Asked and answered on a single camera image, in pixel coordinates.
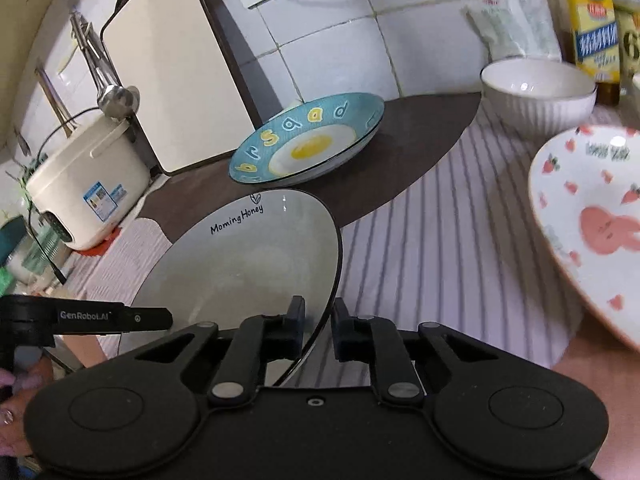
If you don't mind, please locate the white Morning Honey plate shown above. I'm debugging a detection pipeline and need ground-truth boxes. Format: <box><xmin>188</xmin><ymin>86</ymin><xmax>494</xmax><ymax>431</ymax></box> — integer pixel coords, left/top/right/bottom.
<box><xmin>132</xmin><ymin>190</ymin><xmax>343</xmax><ymax>386</ymax></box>

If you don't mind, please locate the white ribbed bowl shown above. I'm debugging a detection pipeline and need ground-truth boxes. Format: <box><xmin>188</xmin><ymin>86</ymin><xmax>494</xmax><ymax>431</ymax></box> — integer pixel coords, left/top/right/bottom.
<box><xmin>480</xmin><ymin>58</ymin><xmax>597</xmax><ymax>138</ymax></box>

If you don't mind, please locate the person's left hand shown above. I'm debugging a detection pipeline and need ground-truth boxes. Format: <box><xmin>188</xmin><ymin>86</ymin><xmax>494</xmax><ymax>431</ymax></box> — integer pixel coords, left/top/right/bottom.
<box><xmin>1</xmin><ymin>356</ymin><xmax>53</xmax><ymax>457</ymax></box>

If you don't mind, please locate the white rice cooker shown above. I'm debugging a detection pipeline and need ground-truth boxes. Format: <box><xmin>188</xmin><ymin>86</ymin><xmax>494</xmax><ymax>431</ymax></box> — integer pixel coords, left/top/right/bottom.
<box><xmin>26</xmin><ymin>116</ymin><xmax>150</xmax><ymax>252</ymax></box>

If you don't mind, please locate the blue fried egg plate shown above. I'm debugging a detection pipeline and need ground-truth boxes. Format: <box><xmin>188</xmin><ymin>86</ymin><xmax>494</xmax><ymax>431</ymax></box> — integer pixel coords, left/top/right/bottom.
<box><xmin>228</xmin><ymin>92</ymin><xmax>385</xmax><ymax>188</ymax></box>

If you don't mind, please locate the cream cutting board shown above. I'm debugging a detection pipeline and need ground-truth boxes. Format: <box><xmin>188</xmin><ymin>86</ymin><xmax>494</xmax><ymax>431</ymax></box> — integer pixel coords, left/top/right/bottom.
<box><xmin>100</xmin><ymin>0</ymin><xmax>259</xmax><ymax>176</ymax></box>

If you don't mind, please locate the metal ladle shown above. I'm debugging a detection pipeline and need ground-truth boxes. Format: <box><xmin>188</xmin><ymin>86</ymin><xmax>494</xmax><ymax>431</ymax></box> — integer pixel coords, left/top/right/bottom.
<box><xmin>70</xmin><ymin>10</ymin><xmax>140</xmax><ymax>120</ymax></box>

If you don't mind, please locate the pink bunny heart plate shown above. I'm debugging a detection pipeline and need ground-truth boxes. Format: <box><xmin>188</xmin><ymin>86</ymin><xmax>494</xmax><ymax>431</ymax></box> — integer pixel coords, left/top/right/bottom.
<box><xmin>528</xmin><ymin>125</ymin><xmax>640</xmax><ymax>350</ymax></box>

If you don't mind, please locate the white salt bag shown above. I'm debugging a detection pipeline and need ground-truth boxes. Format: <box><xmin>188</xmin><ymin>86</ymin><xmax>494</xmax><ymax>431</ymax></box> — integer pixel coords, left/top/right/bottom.
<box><xmin>465</xmin><ymin>0</ymin><xmax>562</xmax><ymax>62</ymax></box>

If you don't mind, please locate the yellow label cooking wine bottle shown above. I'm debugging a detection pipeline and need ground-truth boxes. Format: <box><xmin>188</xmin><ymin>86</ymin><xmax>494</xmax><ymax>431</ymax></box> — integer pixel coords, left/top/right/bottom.
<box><xmin>567</xmin><ymin>0</ymin><xmax>620</xmax><ymax>106</ymax></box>

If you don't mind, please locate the white vinegar bottle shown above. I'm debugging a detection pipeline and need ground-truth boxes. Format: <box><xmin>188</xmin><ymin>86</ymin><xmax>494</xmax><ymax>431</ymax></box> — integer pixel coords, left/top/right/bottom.
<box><xmin>614</xmin><ymin>2</ymin><xmax>640</xmax><ymax>96</ymax></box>

